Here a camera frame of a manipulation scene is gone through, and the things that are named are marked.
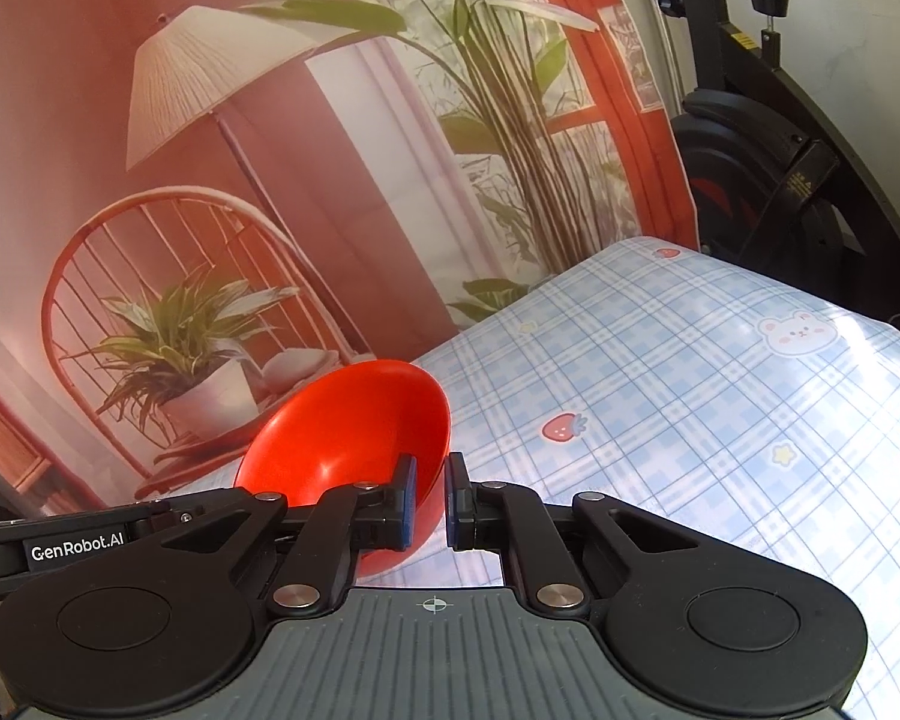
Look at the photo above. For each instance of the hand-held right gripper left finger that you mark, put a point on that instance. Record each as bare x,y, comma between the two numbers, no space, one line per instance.
409,502

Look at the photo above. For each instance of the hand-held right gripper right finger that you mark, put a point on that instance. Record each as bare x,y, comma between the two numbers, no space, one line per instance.
454,510

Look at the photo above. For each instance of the red plastic bowl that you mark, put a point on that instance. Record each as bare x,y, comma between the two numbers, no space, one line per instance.
345,427

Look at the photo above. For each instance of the blue plaid tablecloth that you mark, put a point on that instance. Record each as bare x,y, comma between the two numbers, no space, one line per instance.
682,427

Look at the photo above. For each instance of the printed room backdrop cloth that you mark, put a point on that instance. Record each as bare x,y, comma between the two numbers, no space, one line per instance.
345,165

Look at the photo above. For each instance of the black exercise bike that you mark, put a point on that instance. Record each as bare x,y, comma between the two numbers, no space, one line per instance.
757,187

